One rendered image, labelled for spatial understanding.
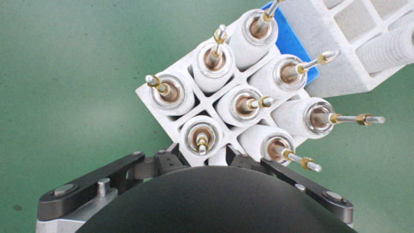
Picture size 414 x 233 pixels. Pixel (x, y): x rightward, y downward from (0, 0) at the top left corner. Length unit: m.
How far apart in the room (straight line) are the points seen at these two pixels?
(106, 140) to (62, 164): 0.20
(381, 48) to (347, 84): 0.10
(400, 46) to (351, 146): 0.45
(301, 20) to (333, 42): 0.12
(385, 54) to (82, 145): 1.02
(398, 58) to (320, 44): 0.16
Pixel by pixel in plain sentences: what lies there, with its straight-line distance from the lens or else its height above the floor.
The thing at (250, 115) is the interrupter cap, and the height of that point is 0.25.
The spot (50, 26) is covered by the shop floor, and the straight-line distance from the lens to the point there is 0.84.
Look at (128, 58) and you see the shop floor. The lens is 0.62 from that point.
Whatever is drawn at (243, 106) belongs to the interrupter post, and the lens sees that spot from 0.24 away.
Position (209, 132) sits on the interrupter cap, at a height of 0.25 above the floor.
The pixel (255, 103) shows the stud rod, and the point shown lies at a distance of 0.21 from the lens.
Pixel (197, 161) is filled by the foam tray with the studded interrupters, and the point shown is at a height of 0.18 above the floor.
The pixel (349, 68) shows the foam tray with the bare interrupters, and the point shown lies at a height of 0.17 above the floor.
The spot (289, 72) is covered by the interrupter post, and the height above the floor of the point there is 0.27.
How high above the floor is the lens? 0.49
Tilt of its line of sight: 87 degrees down
